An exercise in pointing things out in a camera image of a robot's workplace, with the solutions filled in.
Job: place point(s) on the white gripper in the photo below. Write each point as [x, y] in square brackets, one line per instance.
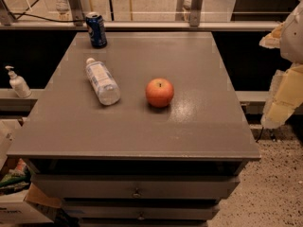
[294, 38]

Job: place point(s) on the clear plastic water bottle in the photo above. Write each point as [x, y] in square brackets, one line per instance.
[103, 83]

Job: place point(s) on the white pump dispenser bottle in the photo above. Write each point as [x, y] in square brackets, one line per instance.
[17, 83]

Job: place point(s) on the red apple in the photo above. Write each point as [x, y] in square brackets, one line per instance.
[159, 92]

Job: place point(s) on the grey drawer cabinet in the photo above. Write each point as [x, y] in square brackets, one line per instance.
[184, 158]

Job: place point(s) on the blue soda can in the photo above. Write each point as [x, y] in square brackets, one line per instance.
[96, 29]

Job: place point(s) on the upper drawer knob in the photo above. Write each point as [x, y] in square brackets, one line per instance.
[136, 194]

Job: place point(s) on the drawer knob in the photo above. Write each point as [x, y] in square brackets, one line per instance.
[136, 194]
[141, 217]

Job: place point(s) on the lower drawer knob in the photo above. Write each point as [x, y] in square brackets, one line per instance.
[141, 217]

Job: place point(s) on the cardboard box with clutter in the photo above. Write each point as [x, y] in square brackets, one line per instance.
[20, 201]

